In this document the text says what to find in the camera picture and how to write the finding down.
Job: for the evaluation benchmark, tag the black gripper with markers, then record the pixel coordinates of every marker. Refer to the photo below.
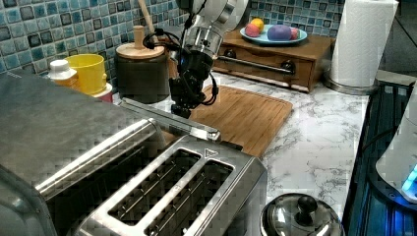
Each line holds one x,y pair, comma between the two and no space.
186,89

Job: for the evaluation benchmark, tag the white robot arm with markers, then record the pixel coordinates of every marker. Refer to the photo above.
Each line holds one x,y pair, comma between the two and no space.
208,22

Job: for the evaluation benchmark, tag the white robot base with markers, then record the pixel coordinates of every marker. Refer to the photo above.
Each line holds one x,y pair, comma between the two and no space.
396,168

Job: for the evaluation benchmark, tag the silver toaster oven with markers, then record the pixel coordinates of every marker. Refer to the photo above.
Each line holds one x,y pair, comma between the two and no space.
63,153

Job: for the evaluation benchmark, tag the dark canister with wooden lid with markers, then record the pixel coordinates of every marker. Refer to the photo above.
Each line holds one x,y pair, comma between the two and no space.
142,73

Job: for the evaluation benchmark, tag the bamboo cutting board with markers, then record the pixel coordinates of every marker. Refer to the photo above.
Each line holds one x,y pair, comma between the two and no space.
245,118

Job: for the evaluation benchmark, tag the light blue plate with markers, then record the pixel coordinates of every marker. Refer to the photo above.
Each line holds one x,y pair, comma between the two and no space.
263,37

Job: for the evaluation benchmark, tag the silver two-slot toaster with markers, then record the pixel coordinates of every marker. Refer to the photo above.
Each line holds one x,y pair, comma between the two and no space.
193,188

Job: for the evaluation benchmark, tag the yellow ceramic mug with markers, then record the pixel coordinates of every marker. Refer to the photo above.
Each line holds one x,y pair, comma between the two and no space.
91,72

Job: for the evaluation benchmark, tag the orange toy fruit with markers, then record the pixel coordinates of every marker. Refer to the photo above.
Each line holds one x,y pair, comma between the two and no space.
259,23

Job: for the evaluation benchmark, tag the purple plush fruit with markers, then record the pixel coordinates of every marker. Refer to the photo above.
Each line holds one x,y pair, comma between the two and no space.
279,32

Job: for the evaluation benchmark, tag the wooden drawer box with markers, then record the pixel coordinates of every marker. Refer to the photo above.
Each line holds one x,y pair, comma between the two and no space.
296,65

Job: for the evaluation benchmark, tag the red plush strawberry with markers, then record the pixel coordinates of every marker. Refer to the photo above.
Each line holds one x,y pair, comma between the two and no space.
294,34

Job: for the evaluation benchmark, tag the white-capped bottle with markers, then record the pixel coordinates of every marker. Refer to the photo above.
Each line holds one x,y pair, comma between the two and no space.
62,74

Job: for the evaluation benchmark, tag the steel pot lid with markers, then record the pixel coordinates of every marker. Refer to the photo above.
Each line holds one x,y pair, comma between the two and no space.
296,214

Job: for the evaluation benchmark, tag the white paper towel roll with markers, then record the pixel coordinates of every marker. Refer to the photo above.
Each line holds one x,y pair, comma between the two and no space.
360,44

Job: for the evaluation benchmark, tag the wooden spoon handle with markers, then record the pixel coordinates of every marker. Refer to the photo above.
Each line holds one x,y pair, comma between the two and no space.
146,19

